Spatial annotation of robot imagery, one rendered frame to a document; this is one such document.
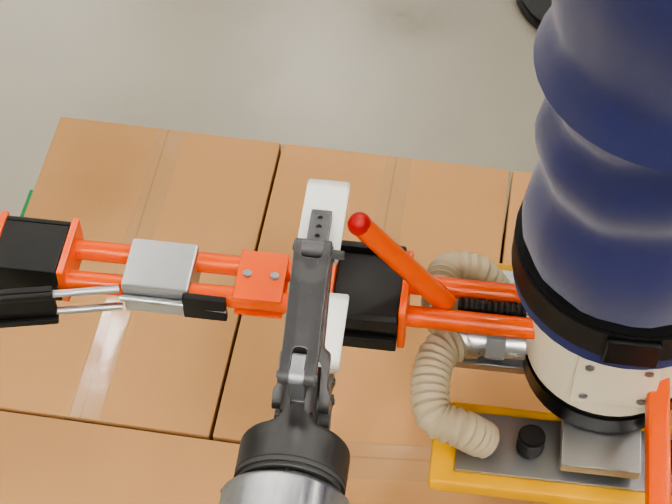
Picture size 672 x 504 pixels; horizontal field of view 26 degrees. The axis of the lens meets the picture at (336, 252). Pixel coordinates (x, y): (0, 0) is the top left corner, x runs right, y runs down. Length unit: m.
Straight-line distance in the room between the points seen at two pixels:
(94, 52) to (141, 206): 1.09
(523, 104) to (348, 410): 1.73
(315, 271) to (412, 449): 0.79
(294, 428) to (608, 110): 0.36
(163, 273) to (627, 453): 0.50
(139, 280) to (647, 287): 0.52
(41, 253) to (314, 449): 0.63
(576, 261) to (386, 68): 2.18
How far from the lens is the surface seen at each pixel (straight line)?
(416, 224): 2.43
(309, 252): 0.96
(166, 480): 2.17
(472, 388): 1.77
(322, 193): 1.03
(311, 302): 0.95
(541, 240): 1.30
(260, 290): 1.47
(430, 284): 1.45
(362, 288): 1.47
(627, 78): 1.09
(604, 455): 1.50
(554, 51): 1.17
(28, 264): 1.51
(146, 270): 1.50
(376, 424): 1.74
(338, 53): 3.46
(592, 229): 1.25
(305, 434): 0.96
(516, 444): 1.52
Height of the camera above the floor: 2.44
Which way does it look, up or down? 53 degrees down
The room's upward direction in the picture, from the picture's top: straight up
